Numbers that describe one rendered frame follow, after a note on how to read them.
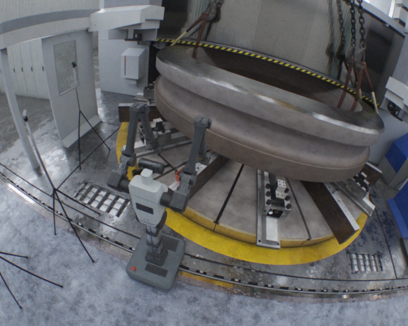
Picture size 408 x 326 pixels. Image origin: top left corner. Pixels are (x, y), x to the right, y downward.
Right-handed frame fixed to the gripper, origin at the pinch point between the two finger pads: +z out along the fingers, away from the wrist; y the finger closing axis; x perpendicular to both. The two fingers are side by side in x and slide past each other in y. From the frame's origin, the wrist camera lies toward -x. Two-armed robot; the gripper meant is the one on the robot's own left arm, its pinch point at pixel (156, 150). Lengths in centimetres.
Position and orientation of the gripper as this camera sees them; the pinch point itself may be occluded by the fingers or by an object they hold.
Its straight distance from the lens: 191.0
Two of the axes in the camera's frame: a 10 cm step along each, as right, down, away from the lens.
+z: 0.0, 3.6, 9.3
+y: -9.6, -2.6, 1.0
